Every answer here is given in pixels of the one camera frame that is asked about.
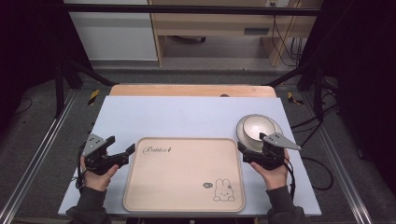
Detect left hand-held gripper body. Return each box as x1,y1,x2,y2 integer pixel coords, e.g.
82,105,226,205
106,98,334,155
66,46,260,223
82,133,130,176

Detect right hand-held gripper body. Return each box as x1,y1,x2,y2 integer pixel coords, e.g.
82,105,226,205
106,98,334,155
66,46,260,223
250,133,302,171

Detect white bowl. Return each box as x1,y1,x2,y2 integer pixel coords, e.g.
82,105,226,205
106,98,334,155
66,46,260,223
242,115,277,143

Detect person's left hand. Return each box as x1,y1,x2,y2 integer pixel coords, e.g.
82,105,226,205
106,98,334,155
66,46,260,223
79,156,120,192

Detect person's right hand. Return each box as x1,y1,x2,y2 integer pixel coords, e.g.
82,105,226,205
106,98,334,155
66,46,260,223
249,148,290,191

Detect pale blue table mat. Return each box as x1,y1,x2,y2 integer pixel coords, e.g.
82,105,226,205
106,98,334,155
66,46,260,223
57,95,322,217

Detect beige tray with rabbit print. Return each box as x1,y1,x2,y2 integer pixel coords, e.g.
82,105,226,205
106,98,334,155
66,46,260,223
122,136,247,214

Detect black metal stand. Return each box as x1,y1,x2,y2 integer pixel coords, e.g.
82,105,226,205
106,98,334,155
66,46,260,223
53,50,117,119
266,60,325,121

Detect wooden table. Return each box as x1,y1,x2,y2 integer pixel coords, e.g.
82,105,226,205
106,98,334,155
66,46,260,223
108,83,277,98

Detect white cabinet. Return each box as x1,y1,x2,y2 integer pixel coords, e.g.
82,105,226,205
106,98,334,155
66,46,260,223
63,0,159,62

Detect wooden desk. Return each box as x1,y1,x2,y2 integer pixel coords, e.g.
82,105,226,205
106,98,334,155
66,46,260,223
148,0,324,67

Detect black horizontal bar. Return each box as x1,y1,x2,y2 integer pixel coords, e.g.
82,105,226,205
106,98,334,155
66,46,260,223
63,4,322,17

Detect left hand-held gripper cable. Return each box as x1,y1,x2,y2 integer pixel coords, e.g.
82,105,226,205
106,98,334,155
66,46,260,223
75,142,88,191

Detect hand-held gripper cable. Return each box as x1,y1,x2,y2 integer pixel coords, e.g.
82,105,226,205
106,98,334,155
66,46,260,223
75,142,88,191
283,161,297,201

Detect right hand-held gripper cable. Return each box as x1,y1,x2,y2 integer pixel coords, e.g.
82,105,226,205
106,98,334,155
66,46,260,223
283,161,297,201

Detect aluminium floor rail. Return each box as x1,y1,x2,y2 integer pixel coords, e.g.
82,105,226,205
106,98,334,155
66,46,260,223
299,92,375,224
0,89,79,224

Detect black floor cable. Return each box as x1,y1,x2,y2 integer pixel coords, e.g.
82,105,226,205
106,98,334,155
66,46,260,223
300,156,334,191

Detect hanging black cables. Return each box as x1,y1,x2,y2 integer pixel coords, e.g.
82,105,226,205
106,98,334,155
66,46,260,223
271,14,305,67

